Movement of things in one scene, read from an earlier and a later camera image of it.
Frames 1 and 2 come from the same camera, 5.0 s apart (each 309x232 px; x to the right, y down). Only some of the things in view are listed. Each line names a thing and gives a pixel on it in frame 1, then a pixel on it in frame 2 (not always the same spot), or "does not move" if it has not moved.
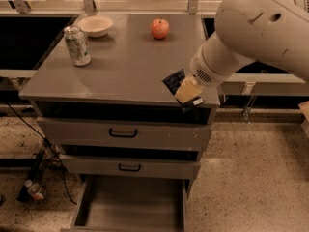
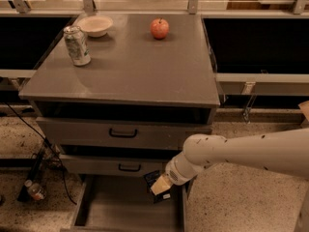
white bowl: [96, 26] does not move
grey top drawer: [126, 132] does not move
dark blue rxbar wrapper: [173, 81] to [150, 179]
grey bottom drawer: [131, 204] does not move
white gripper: [202, 71] to [174, 175]
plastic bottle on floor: [35, 190] does not move
